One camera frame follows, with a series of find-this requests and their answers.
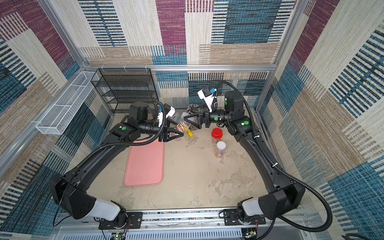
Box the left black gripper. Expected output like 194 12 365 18
139 119 185 144

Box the black wire shelf rack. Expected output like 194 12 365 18
91 68 159 114

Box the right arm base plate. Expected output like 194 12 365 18
219 209 266 226

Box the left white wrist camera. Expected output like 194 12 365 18
157 104 176 127

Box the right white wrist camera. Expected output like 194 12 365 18
198 88 218 113

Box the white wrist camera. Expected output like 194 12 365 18
198 88 218 113
157 104 176 127

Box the white lid candy jar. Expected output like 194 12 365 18
215 141 227 159

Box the pink plastic tray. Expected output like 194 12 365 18
124 141 165 187

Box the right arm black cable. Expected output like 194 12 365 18
215 80 334 240

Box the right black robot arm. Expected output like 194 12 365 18
192 88 305 224

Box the red lid candy jar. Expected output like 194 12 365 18
211 128 223 144

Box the clear candy jar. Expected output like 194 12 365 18
175 113 188 136

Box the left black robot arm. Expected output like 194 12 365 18
50 102 176 224

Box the white wire mesh basket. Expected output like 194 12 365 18
36 72 95 135

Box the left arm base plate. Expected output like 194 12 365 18
99 212 143 231

